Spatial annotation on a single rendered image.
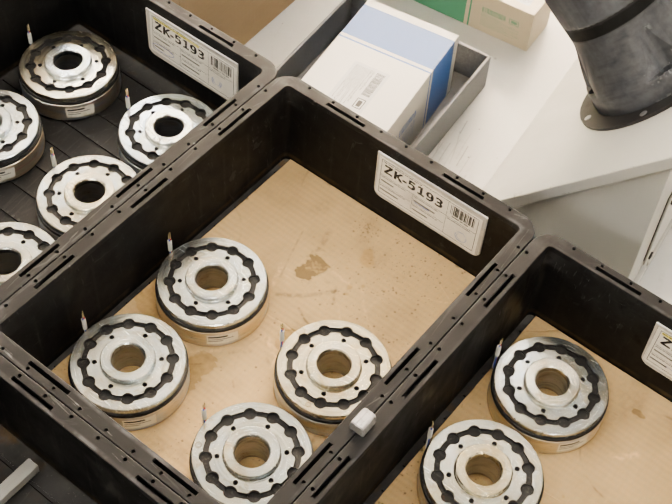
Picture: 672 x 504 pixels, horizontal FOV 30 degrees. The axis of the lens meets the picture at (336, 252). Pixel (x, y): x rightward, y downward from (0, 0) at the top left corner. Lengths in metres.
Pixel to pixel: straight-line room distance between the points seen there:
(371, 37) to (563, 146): 0.28
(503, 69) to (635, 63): 0.35
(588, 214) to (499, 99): 0.33
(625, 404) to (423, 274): 0.22
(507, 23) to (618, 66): 0.36
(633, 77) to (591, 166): 0.10
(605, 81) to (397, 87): 0.25
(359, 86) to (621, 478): 0.55
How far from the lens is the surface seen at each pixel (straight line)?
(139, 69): 1.38
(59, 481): 1.10
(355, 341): 1.12
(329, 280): 1.19
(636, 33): 1.27
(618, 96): 1.29
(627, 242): 1.28
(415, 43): 1.47
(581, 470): 1.12
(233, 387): 1.13
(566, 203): 1.28
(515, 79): 1.59
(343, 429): 0.99
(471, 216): 1.15
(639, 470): 1.13
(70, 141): 1.32
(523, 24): 1.60
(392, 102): 1.40
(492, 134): 1.51
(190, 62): 1.31
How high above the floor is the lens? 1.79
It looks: 52 degrees down
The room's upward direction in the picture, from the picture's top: 5 degrees clockwise
